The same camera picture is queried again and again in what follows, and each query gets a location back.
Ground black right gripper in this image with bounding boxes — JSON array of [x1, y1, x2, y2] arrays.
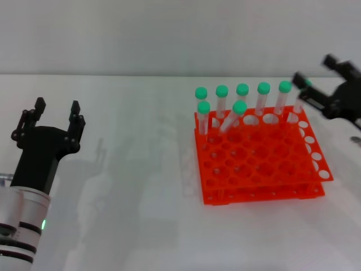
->
[[292, 53, 361, 128]]

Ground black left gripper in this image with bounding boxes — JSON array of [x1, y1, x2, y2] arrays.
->
[[10, 97, 86, 196]]

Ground clear test tube green cap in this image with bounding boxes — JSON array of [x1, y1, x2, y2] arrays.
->
[[215, 84, 229, 119], [292, 78, 313, 124], [218, 100, 248, 135], [197, 100, 212, 142], [273, 80, 293, 116], [194, 86, 209, 104], [236, 83, 250, 119], [255, 81, 271, 118]]

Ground orange test tube rack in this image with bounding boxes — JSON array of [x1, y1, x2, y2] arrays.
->
[[193, 105, 335, 206]]

